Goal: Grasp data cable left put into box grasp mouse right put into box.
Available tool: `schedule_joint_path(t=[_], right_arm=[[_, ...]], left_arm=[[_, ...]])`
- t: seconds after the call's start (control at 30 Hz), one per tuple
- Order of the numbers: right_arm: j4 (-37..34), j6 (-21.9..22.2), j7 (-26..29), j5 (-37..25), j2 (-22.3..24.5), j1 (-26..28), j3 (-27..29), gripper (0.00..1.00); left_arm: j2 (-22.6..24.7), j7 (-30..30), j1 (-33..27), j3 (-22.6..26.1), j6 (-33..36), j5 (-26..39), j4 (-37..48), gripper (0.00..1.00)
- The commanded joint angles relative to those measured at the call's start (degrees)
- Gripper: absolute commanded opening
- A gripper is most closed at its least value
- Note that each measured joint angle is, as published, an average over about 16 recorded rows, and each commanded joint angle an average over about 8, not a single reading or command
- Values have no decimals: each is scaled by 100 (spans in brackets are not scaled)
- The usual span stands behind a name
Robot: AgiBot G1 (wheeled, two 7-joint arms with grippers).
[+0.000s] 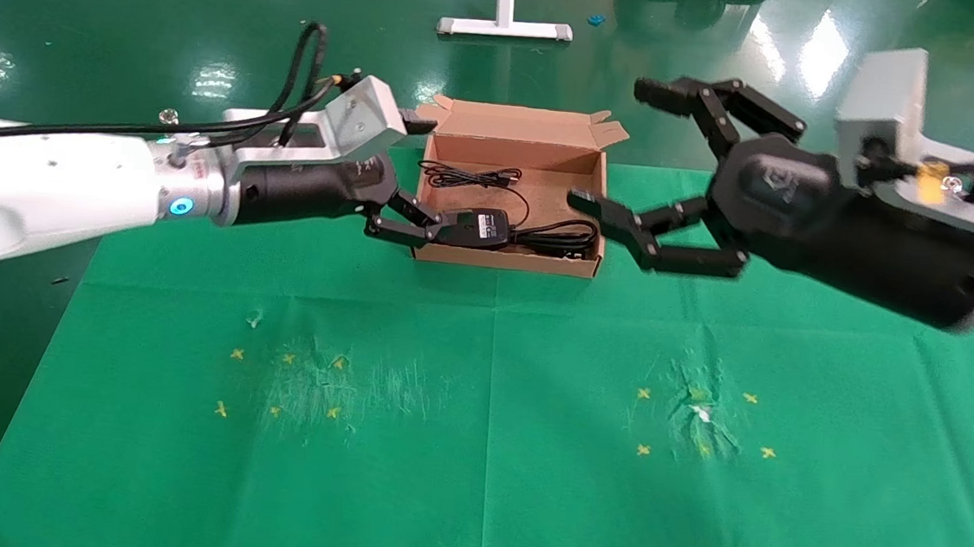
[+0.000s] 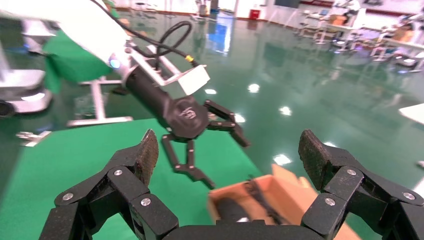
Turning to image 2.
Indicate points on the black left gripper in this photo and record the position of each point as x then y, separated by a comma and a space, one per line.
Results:
185, 116

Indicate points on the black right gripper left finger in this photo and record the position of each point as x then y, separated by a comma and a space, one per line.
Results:
126, 185

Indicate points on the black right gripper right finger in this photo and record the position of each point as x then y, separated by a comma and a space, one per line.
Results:
344, 185

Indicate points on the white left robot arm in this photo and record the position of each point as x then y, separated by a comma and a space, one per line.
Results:
82, 26

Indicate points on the open brown cardboard box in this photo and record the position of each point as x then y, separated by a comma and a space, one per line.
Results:
288, 195

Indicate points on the green table cloth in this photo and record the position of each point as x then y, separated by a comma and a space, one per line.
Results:
82, 155

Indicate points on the white table leg stand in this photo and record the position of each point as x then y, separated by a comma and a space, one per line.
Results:
98, 99

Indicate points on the white table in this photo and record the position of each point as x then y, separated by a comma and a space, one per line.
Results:
414, 112

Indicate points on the green draped cloth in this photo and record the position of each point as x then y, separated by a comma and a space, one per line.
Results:
73, 66

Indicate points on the red bin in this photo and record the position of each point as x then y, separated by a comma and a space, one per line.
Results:
254, 14

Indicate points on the white robot chassis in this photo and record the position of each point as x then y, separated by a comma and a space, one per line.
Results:
20, 79

